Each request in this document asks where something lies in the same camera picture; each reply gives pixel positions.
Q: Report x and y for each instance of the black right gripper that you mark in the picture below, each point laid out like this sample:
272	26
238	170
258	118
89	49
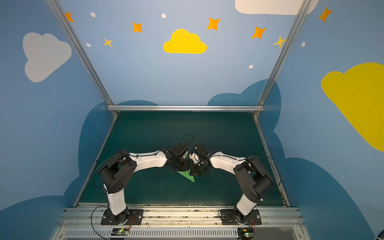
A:
198	167

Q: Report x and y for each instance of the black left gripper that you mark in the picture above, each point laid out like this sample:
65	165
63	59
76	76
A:
182	163

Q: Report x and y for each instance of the green square paper sheet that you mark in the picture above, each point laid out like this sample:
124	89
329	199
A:
187	174

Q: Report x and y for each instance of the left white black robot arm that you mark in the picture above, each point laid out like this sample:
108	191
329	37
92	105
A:
116	172

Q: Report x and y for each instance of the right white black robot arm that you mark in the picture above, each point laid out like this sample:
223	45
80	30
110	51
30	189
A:
253	178

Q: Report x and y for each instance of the right green circuit board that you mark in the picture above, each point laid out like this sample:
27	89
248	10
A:
245	234

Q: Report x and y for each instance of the green circuit board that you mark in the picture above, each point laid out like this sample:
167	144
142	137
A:
245	234
120	231

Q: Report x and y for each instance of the left green circuit board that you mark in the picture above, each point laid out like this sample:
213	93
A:
120	231

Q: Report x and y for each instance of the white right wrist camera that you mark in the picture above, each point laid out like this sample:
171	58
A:
195	158

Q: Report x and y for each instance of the aluminium back frame rail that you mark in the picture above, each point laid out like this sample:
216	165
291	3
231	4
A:
137	108

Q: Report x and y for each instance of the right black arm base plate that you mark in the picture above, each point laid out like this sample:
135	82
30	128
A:
234	217

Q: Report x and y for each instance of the aluminium right floor rail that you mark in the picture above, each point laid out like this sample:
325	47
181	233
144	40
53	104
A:
274	166

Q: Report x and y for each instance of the aluminium floor rail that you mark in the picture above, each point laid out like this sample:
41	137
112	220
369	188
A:
274	166
94	135

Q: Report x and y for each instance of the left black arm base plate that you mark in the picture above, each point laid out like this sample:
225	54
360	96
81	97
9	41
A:
126	217

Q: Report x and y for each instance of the aluminium left floor rail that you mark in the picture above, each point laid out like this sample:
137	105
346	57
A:
94	135

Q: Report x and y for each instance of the aluminium left frame post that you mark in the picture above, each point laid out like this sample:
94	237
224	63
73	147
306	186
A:
68	29

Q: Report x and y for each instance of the aluminium frame post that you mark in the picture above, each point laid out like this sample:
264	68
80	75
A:
294	31
68	29

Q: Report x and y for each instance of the aluminium right frame post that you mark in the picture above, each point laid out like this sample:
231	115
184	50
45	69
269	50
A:
294	31

